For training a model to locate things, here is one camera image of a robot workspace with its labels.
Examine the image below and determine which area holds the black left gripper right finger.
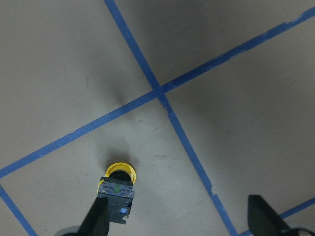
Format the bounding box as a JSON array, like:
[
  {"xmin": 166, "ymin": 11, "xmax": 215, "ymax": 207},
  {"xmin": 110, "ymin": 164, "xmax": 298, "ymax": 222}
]
[{"xmin": 248, "ymin": 195, "xmax": 290, "ymax": 236}]

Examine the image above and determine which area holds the yellow push button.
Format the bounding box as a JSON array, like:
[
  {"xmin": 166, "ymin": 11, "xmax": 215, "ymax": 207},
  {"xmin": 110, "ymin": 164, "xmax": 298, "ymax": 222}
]
[{"xmin": 97, "ymin": 162, "xmax": 136, "ymax": 224}]

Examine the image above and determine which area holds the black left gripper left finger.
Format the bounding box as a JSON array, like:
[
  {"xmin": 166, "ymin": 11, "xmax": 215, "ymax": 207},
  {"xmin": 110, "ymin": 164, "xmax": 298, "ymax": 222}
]
[{"xmin": 77, "ymin": 197, "xmax": 110, "ymax": 236}]

